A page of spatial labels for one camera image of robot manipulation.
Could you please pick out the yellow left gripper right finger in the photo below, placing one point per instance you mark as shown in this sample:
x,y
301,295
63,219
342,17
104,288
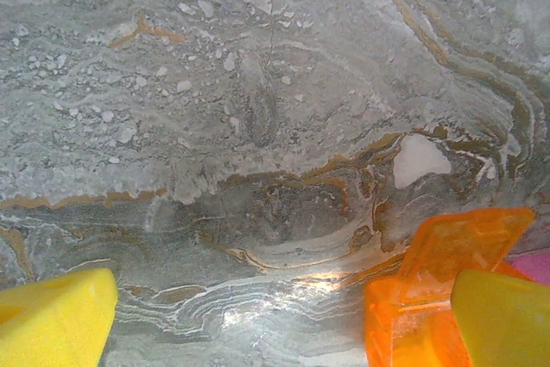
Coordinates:
x,y
507,319

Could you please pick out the orange and pink pill organizer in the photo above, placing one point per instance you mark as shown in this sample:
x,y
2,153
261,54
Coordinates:
x,y
412,289

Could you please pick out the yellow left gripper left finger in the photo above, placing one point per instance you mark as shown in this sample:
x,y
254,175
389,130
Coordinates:
x,y
51,319

